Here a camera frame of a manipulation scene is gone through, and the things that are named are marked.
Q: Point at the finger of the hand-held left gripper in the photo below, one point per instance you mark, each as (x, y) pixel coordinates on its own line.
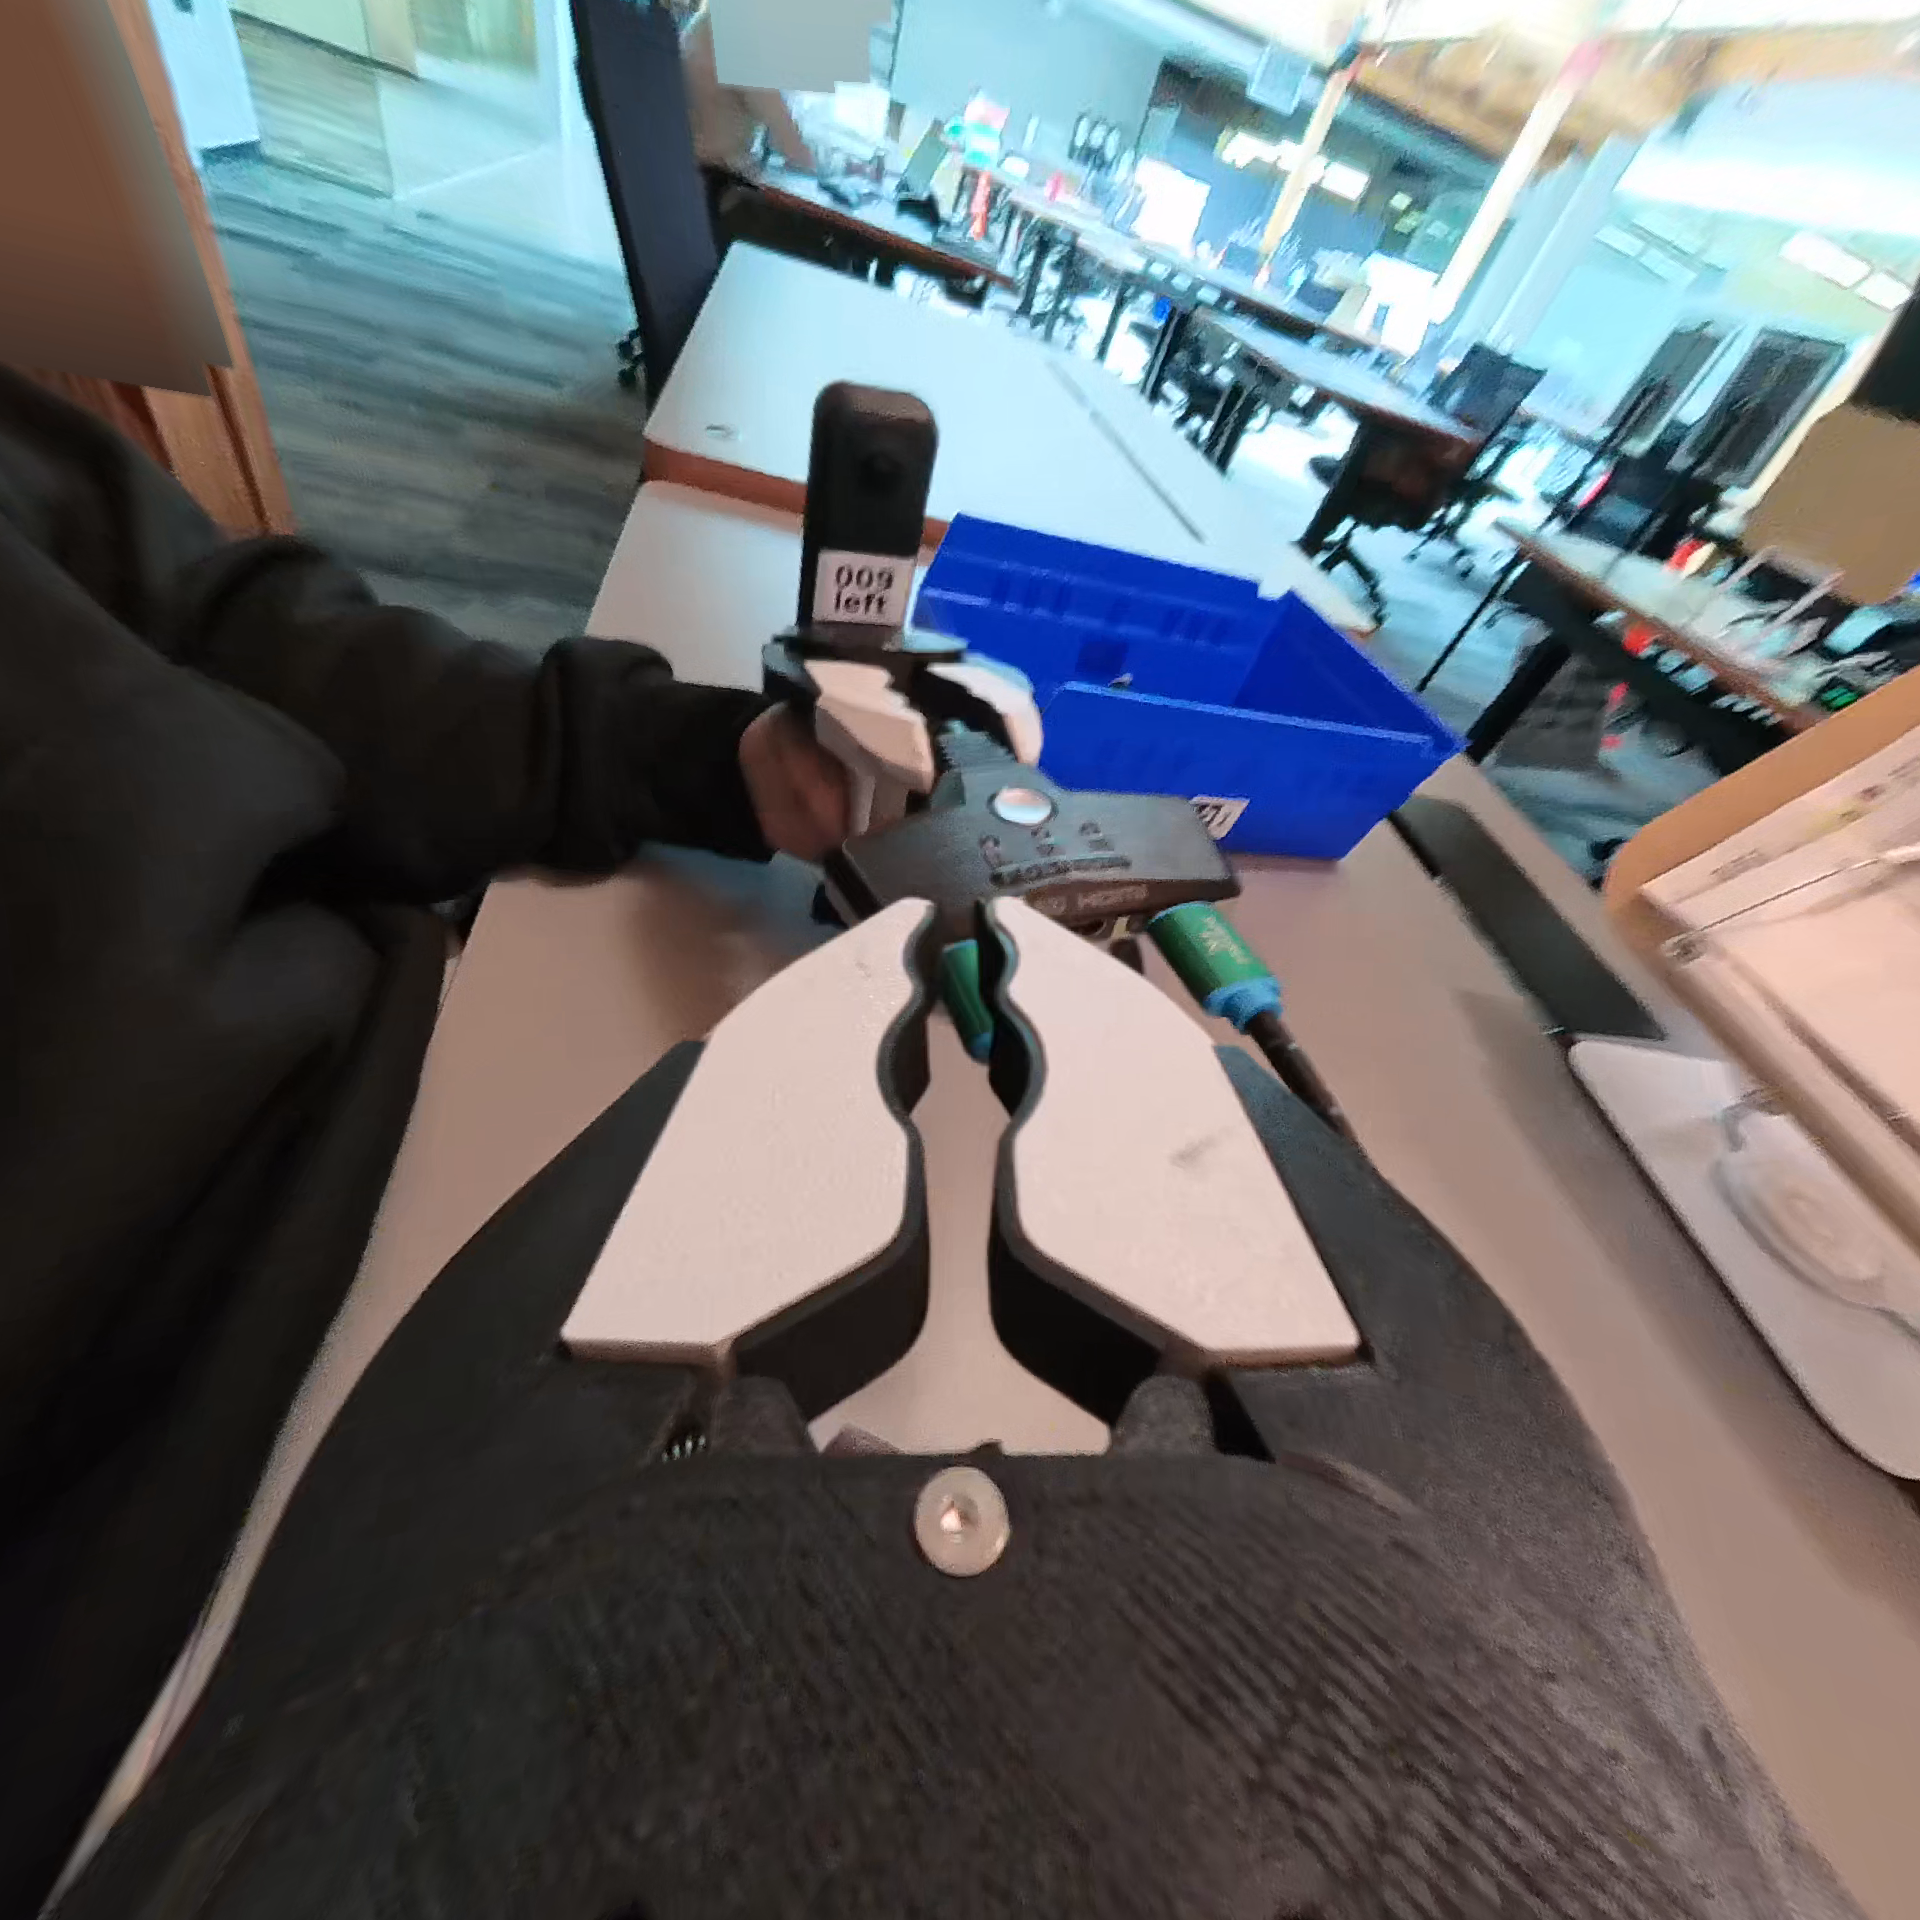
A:
(877, 734)
(1002, 704)

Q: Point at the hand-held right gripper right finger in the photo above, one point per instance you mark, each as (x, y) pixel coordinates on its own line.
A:
(1155, 1200)

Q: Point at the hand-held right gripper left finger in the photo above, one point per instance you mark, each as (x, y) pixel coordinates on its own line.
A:
(765, 1186)

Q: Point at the black hdmi switch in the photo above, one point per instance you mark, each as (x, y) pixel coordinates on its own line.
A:
(961, 867)

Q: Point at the person's left forearm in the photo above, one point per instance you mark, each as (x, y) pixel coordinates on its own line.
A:
(570, 748)

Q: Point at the white desk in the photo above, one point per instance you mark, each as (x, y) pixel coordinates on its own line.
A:
(899, 376)

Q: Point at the grey desk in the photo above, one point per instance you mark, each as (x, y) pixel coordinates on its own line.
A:
(629, 975)

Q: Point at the dark office desk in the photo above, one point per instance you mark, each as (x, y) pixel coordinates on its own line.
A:
(1351, 376)

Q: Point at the wooden office desk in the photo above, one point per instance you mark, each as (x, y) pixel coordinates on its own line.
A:
(1651, 615)

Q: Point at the person's left hand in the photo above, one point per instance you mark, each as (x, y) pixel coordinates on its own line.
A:
(803, 787)

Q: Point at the blue plastic bin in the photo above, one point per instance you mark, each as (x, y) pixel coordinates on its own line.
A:
(1200, 734)

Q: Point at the tall black chair back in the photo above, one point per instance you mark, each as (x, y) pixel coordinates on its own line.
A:
(646, 181)

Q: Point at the white tray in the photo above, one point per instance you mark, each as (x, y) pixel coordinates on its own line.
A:
(1681, 1169)

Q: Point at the black office chair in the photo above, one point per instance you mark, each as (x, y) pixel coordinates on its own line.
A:
(1477, 403)

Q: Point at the wooden board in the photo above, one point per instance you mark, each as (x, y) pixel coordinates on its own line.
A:
(1665, 840)

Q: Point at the person's black hoodie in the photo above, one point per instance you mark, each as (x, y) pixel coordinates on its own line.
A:
(150, 1049)

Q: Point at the clear acrylic stand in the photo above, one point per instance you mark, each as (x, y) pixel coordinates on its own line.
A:
(1815, 1200)

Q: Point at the wooden post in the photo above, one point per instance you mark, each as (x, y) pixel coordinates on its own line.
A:
(248, 450)

